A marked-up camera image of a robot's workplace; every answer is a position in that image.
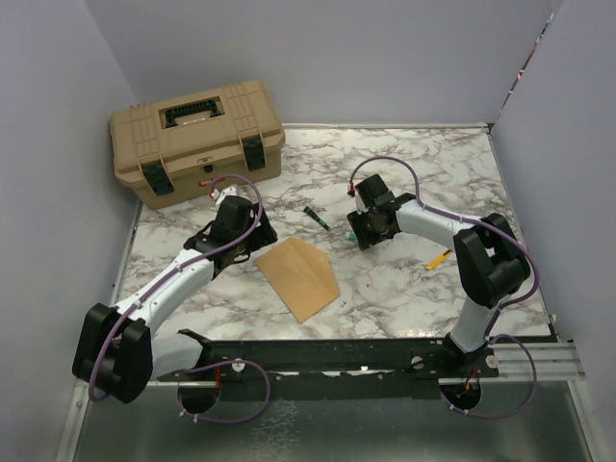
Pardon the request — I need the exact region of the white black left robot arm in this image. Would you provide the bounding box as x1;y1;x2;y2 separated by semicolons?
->
72;195;277;403

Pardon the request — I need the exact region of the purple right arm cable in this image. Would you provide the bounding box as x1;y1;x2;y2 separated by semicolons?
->
349;156;541;420

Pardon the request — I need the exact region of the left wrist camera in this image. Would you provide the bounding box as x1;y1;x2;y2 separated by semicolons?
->
210;185;239;207

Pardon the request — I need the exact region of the green black glue pen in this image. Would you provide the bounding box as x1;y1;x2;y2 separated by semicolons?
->
303;206;331;231

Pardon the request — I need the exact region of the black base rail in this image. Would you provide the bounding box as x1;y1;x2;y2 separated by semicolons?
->
161;338;499;404

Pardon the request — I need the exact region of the tan plastic toolbox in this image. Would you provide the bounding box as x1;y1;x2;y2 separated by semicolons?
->
110;80;286;210

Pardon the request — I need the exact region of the brown paper envelope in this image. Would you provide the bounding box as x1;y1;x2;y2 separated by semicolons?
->
256;237;340;323

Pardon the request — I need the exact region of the yellow black utility knife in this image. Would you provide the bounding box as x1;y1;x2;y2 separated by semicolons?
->
426;249;453;270

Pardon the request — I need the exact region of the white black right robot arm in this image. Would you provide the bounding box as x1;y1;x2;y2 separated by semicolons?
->
347;174;530;376

